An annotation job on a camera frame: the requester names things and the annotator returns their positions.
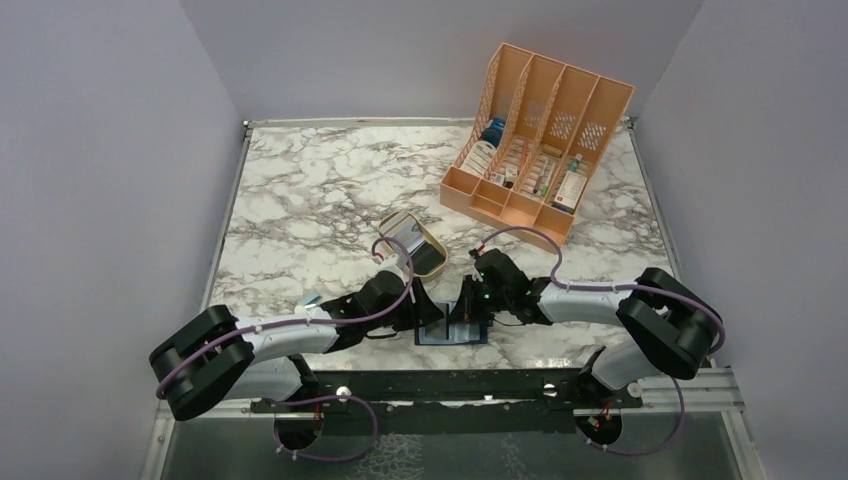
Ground blue leather card holder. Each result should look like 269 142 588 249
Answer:
415 302 488 346

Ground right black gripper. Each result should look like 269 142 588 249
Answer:
448 273 511 323

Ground white red box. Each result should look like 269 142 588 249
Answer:
553 171 588 210

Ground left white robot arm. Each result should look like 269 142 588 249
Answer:
149 270 454 421

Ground credit cards in tray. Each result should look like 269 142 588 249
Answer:
379 212 444 264

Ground small items in organizer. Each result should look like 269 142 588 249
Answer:
488 163 519 189

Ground orange desk organizer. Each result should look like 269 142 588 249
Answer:
440 43 634 252

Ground blue round container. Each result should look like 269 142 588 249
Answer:
480 117 506 148

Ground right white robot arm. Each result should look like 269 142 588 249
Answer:
449 249 725 407

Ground tan oval tray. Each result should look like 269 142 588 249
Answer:
377 210 449 283

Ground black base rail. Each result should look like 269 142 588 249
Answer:
250 368 605 436

